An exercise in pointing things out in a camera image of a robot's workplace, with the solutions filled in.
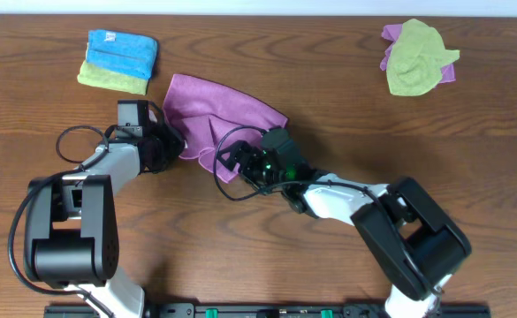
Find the folded green cloth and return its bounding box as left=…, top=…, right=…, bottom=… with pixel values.
left=77, top=61, right=148, bottom=95

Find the crumpled green cloth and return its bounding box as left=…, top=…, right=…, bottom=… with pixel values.
left=385, top=19, right=460, bottom=96

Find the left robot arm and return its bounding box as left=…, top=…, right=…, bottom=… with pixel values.
left=16, top=121, right=184, bottom=317

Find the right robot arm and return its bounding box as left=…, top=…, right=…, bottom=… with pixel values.
left=212, top=127, right=472, bottom=317

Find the folded blue cloth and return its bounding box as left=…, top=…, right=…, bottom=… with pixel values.
left=86, top=29, right=158, bottom=80

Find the purple microfibre cloth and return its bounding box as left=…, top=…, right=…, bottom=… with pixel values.
left=163, top=74, right=288, bottom=183

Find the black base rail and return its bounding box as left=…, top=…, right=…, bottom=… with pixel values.
left=43, top=303, right=491, bottom=318

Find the right black cable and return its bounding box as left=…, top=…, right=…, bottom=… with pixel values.
left=212, top=125, right=445, bottom=297

